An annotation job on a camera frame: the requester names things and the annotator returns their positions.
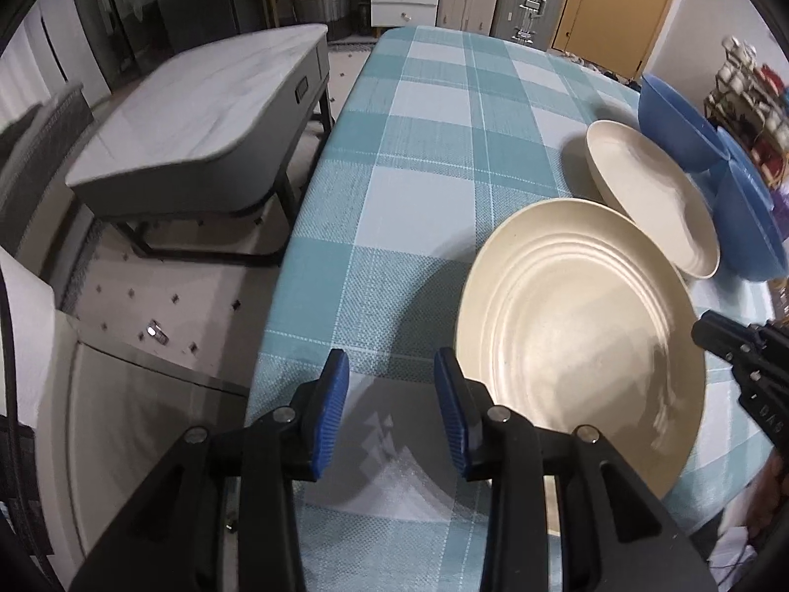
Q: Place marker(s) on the grey dining chair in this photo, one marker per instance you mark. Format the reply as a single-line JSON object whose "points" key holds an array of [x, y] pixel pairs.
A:
{"points": [[154, 413]]}

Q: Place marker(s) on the small cream plate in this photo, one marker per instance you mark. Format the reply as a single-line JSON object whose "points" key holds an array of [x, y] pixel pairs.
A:
{"points": [[653, 197]]}

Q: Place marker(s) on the blue bowl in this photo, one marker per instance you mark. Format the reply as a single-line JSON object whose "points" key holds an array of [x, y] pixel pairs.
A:
{"points": [[672, 123], [752, 228]]}

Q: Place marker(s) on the wooden door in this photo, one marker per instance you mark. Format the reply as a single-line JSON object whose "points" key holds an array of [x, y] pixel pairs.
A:
{"points": [[610, 0]]}

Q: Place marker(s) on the wooden shoe rack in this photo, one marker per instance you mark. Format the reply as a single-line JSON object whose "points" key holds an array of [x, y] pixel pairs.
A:
{"points": [[746, 86]]}

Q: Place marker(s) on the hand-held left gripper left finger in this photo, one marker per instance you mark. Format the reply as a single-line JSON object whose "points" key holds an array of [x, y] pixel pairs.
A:
{"points": [[330, 419]]}

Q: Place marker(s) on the striped wicker basket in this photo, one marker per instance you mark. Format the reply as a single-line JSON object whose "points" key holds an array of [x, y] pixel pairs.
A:
{"points": [[320, 0]]}

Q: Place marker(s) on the large cream plate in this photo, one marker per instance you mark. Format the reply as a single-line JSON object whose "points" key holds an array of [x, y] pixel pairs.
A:
{"points": [[585, 333]]}

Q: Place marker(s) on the purple bag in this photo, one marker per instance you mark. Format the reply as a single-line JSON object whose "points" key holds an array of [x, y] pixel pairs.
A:
{"points": [[781, 216]]}

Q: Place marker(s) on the teal checked tablecloth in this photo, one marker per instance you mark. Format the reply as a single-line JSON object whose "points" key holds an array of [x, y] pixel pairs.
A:
{"points": [[431, 166]]}

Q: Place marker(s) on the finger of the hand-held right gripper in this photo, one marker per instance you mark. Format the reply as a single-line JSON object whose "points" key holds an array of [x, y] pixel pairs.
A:
{"points": [[715, 333]]}

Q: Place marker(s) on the small metal object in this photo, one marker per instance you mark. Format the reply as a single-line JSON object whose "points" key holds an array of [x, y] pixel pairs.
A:
{"points": [[155, 331]]}

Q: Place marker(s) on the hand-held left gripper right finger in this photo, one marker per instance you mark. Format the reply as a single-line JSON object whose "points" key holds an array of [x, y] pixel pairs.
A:
{"points": [[450, 419]]}

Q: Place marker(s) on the grey marble coffee table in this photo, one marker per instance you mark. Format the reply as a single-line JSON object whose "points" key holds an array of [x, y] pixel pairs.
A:
{"points": [[197, 105]]}

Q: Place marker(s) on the dark grey chair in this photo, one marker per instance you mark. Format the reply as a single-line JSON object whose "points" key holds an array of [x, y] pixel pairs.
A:
{"points": [[43, 166]]}

